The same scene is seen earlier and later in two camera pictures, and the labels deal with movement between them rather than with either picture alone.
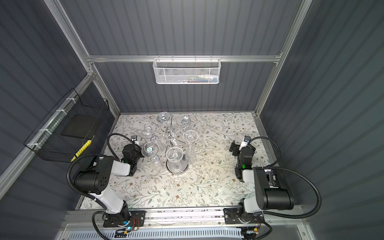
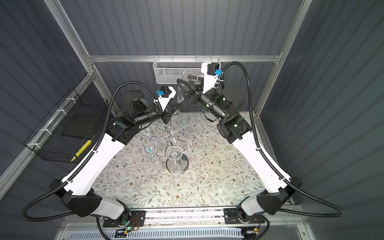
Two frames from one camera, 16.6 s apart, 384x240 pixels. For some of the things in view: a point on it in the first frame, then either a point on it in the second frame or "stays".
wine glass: (190, 137) to (189, 76)
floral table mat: (186, 161) stays
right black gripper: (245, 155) to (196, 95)
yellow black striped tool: (88, 143) stays
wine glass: (185, 121) stays
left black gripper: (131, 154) to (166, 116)
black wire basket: (69, 128) stays
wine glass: (150, 149) stays
